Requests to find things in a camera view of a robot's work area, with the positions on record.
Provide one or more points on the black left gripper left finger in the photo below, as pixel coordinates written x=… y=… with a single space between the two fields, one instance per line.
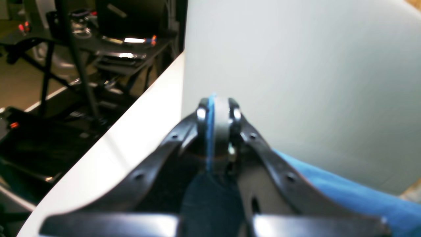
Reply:
x=148 y=201

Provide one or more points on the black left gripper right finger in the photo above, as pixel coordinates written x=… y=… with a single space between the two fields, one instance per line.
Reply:
x=277 y=200

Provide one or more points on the white tray at corner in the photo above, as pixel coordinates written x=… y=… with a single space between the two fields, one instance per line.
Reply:
x=333 y=83

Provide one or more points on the dark blue t-shirt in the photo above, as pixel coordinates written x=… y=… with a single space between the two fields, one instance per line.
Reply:
x=219 y=215

